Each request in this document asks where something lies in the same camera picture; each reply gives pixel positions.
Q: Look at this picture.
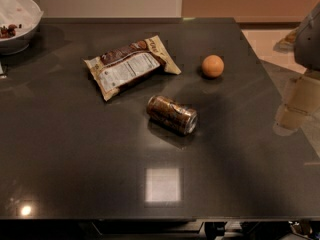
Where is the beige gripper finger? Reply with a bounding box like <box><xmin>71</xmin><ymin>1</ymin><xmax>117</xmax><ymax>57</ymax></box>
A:
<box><xmin>273</xmin><ymin>104</ymin><xmax>307</xmax><ymax>136</ymax></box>

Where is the orange brown soda can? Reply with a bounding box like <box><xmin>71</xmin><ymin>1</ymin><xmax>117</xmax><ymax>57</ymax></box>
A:
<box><xmin>146</xmin><ymin>95</ymin><xmax>198</xmax><ymax>136</ymax></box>

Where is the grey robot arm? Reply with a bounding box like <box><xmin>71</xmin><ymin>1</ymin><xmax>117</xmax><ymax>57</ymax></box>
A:
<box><xmin>273</xmin><ymin>3</ymin><xmax>320</xmax><ymax>136</ymax></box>

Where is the orange fruit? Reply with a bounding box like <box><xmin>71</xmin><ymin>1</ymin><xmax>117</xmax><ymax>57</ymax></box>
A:
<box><xmin>201</xmin><ymin>55</ymin><xmax>224</xmax><ymax>78</ymax></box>

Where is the brown white snack bag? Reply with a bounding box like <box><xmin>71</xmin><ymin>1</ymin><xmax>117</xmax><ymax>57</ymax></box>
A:
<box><xmin>85</xmin><ymin>35</ymin><xmax>181</xmax><ymax>101</ymax></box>

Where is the white bowl with food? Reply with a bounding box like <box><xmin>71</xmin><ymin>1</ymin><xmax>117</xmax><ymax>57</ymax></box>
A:
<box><xmin>0</xmin><ymin>0</ymin><xmax>43</xmax><ymax>55</ymax></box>

